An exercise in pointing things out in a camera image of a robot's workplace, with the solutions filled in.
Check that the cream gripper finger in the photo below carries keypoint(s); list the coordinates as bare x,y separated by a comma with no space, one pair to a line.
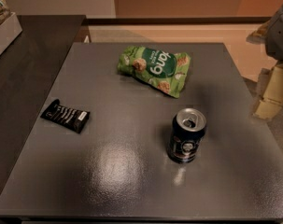
269,92

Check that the dark side table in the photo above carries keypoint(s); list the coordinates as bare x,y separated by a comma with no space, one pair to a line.
28,68

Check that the dark soda can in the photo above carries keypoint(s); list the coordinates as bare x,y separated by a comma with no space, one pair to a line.
188,130

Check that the white snack box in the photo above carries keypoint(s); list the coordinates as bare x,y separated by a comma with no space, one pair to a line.
10,27

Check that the black rxbar chocolate bar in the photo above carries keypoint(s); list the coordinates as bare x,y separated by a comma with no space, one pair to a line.
71,118

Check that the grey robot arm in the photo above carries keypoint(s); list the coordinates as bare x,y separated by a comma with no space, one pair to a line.
271,35

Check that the green rice chip bag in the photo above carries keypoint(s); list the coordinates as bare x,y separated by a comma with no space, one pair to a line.
162,70

